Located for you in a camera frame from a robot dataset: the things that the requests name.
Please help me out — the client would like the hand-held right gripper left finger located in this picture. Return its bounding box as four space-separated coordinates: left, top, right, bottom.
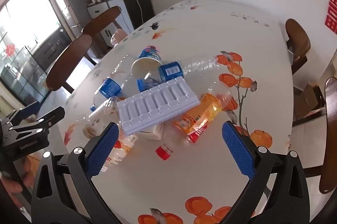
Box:
31 122 120 224

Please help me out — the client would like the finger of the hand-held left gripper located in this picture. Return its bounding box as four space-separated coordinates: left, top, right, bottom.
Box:
8 120 51 140
32 106 66 127

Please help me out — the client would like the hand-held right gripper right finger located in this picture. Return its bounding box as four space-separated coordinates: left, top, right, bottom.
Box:
222 121 310 224

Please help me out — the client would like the white bottle with red label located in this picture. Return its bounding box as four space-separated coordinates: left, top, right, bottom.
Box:
101 126 139 172

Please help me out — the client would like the clear bottle with milky residue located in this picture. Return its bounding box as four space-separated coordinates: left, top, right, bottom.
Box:
82 97 122 139

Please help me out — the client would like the orange label bottle red cap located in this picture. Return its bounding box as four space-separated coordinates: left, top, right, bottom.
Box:
155 79 239 161

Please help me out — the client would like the white cardboard box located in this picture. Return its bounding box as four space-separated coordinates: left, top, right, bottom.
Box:
137 122 164 141

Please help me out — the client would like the blue label water bottle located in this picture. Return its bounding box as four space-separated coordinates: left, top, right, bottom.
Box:
90 74 138 112

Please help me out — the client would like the white ribbed plastic tray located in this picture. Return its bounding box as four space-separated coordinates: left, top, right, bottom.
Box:
116 76 201 138

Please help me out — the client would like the clear bottle with blue label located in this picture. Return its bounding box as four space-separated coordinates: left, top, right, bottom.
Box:
157 53 221 82

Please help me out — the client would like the blue paper cup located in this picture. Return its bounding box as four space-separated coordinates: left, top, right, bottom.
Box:
131 47 163 80

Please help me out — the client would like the person's left hand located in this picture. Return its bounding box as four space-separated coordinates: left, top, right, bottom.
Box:
0 157 34 195

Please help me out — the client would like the dark wooden chair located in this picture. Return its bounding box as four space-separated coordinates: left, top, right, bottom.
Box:
285 18 312 76
318 76 337 194
81 6 122 56
46 34 93 94

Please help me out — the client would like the black glass cabinet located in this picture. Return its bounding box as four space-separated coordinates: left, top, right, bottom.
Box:
0 26 73 106

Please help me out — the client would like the brown cardboard box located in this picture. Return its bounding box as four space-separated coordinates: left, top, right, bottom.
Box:
292 83 327 122

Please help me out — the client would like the grey refrigerator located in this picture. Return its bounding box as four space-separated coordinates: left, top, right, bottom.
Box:
48 0 92 43

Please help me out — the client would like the white cabinet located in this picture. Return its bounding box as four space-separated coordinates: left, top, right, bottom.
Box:
87 0 135 55

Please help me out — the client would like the white cable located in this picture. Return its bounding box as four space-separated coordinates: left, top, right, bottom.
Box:
132 0 145 25

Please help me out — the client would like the red wall decoration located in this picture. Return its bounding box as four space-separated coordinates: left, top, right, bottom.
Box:
324 0 337 35

